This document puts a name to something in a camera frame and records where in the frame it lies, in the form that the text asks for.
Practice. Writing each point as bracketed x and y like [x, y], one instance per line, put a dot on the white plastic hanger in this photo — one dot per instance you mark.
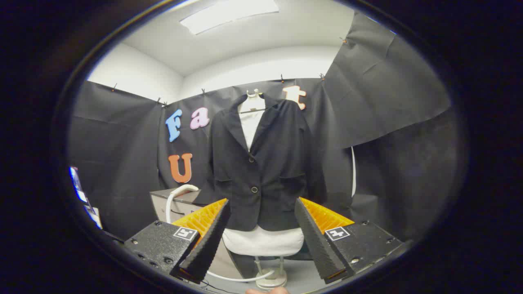
[255, 94]

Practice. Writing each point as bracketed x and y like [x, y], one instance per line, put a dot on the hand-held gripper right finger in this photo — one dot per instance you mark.
[316, 245]

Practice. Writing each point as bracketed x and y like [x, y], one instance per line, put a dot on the white steamer stand base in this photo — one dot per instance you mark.
[273, 279]

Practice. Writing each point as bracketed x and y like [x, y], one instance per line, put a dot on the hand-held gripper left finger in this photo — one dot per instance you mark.
[206, 249]

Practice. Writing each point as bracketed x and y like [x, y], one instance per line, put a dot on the black backdrop cloth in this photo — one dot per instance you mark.
[118, 163]

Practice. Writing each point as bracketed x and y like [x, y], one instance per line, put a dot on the black suit jacket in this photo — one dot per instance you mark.
[269, 171]

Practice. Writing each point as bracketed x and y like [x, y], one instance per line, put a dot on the long ceiling light panel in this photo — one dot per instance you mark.
[229, 14]

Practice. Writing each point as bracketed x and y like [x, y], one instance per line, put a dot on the grey cabinet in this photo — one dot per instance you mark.
[161, 202]

